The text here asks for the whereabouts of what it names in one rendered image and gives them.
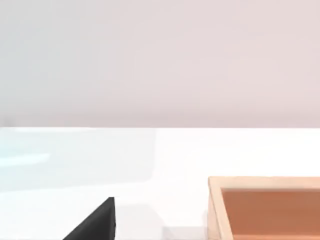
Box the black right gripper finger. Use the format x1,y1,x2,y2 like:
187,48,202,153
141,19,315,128
62,196,117,240

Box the shallow salmon-coloured box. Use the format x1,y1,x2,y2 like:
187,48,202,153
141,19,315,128
207,175,320,240

